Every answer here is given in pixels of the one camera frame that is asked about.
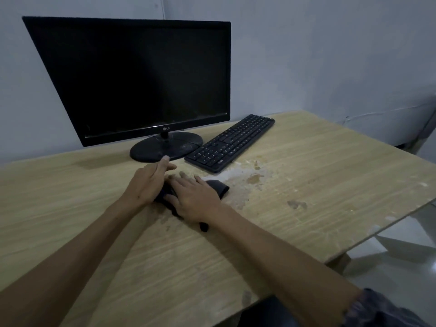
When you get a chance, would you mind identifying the person's blue jeans leg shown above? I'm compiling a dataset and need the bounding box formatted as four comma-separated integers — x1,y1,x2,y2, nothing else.
238,295,301,327

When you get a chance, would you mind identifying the person's right forearm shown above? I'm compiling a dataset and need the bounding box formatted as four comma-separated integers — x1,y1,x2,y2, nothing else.
209,203,362,327

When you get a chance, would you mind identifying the purple grey cleaning cloth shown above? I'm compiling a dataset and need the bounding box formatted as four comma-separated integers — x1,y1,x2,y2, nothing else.
153,179,230,233

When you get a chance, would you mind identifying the light wooden table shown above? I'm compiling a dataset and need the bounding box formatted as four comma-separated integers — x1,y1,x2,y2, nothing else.
0,110,436,327

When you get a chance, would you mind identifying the black keyboard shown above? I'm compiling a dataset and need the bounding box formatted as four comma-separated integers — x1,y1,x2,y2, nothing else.
184,114,276,174

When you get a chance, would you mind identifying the black computer monitor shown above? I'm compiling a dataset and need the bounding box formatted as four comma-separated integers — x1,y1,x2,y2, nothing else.
22,16,232,163

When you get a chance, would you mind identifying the person's left forearm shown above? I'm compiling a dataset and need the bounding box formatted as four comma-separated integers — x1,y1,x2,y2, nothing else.
0,199,144,327

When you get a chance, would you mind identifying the white wall cable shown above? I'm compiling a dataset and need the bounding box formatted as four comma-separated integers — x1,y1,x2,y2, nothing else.
342,104,436,124

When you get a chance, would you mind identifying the person's right hand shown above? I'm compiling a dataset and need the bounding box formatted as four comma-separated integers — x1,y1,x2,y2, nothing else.
163,171,225,224

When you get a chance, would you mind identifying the white floor block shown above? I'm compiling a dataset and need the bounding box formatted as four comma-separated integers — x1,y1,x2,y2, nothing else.
347,214,436,260

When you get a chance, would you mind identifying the person's left hand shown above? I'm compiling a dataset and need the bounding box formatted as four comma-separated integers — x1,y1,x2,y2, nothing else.
121,155,178,210

